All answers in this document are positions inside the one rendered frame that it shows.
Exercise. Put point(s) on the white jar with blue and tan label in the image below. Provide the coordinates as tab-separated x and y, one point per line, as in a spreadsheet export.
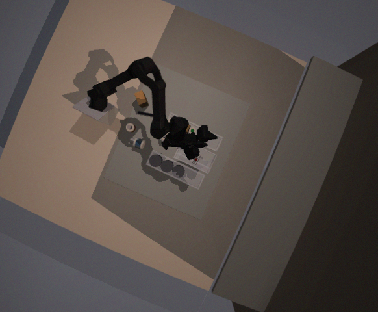
138	143

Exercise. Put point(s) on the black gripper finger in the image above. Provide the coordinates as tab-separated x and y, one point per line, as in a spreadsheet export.
201	144
212	136

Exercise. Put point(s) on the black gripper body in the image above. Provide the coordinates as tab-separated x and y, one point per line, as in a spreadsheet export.
202	136

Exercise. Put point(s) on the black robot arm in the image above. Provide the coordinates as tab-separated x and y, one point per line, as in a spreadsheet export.
159	125

